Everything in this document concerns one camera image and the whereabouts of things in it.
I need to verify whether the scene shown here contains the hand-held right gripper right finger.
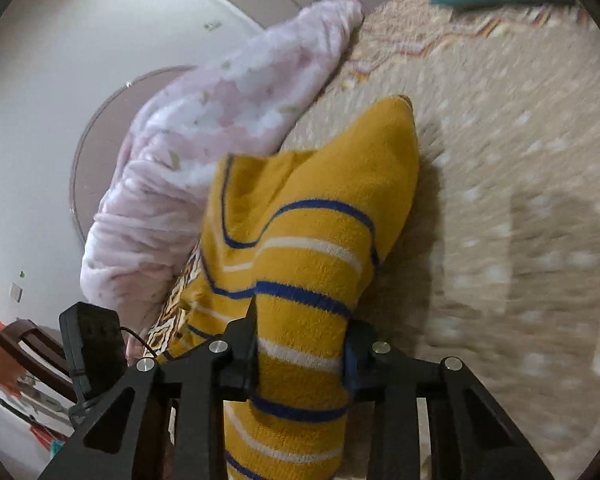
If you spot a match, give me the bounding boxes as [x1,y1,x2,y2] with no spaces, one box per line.
[342,321,555,480]

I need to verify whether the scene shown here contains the round wall panel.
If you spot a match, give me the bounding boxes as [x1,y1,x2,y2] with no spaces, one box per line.
[70,65,198,241]

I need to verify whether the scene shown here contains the pink floral blanket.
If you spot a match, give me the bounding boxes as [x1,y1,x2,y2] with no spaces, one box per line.
[79,0,366,333]

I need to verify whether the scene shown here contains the black cable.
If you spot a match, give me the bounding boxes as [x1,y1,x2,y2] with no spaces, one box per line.
[119,326,157,359]

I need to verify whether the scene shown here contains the beige dotted bedspread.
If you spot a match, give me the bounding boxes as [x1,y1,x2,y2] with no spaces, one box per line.
[145,0,600,480]

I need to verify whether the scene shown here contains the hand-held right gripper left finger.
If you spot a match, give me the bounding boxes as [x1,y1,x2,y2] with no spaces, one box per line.
[37,297,259,480]

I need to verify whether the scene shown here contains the dark wooden chair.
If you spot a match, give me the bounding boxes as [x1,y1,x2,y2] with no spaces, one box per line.
[0,319,81,403]

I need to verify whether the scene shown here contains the yellow striped sweater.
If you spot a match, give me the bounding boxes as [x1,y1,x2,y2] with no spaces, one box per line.
[155,94,422,480]

